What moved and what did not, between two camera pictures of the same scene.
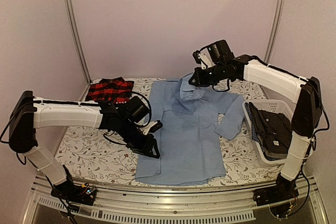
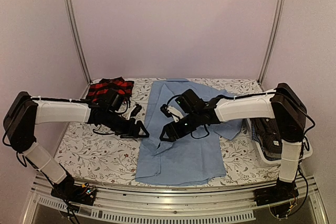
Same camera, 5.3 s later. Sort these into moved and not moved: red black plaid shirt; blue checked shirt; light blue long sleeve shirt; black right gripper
Moved: black right gripper
Not moved: red black plaid shirt; light blue long sleeve shirt; blue checked shirt
